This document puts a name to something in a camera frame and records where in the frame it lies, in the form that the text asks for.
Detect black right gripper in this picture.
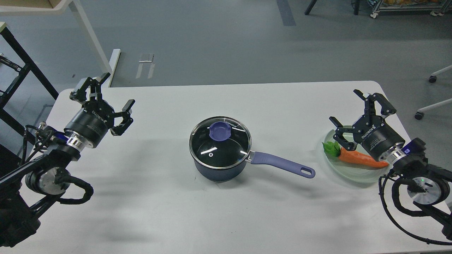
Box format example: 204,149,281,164
329,89,405,161

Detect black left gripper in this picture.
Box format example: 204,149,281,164
64,73,136,148

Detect dark blue saucepan purple handle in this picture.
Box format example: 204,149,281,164
189,117,316,182

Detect glass lid purple knob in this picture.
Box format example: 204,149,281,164
189,116,251,169

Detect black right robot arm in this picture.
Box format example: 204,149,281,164
329,89,451,246

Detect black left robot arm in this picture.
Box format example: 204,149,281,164
0,72,135,247

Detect orange toy carrot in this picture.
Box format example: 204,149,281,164
322,141,389,169

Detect clear glass plate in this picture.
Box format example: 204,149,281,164
323,129,391,184

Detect white office chair base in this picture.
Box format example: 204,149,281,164
415,65,452,120

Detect black metal rack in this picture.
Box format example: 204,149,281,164
0,22,59,144

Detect black furniture legs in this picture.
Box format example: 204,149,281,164
303,0,363,16

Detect metal wheeled cart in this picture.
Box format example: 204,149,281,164
369,0,451,19

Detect white desk frame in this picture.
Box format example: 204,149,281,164
0,0,121,88

